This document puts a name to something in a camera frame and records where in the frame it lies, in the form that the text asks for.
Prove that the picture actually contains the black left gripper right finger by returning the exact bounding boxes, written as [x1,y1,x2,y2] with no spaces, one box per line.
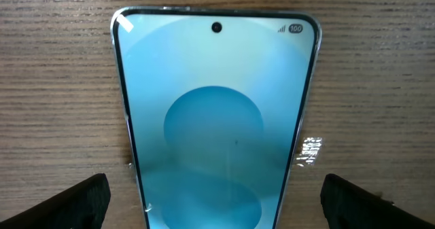
[320,173,434,229]

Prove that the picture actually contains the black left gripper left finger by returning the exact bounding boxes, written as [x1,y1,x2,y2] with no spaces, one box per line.
[1,173,111,229]

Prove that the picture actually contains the blue Galaxy smartphone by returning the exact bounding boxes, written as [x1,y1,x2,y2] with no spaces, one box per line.
[110,6,322,229]

